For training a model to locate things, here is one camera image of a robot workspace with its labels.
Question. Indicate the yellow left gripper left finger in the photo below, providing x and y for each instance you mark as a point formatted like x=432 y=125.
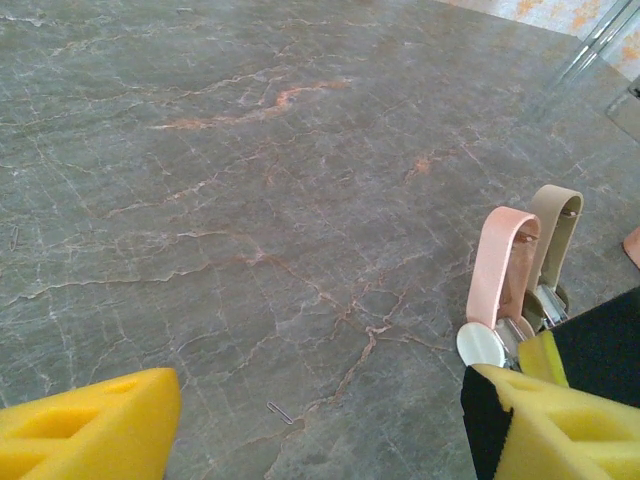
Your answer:
x=100 y=430

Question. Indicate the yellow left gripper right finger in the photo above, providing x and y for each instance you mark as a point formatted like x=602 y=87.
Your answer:
x=575 y=440

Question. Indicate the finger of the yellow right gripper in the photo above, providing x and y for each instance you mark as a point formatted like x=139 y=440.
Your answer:
x=600 y=350

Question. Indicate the pink plastic tray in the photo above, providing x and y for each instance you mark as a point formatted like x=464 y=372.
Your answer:
x=632 y=247

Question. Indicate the loose metal staple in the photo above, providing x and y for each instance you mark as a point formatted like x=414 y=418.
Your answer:
x=280 y=412

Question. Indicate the orange patterned backdrop cloth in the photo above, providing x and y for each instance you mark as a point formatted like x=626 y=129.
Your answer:
x=550 y=15

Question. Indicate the aluminium corner post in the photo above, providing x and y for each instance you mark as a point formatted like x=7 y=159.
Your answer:
x=595 y=45

